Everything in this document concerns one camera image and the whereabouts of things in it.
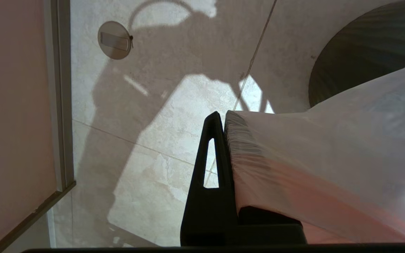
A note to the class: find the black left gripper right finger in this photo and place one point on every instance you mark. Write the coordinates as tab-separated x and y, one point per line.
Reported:
269	230

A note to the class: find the round grey floor disc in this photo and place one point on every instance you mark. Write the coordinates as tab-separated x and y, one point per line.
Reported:
114	40

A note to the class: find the white and red plastic bag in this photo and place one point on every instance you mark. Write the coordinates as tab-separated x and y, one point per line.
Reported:
329	158

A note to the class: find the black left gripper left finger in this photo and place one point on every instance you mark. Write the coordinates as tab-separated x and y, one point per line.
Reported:
209	218

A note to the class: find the black round trash bin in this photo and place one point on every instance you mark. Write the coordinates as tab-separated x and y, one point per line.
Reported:
371	45

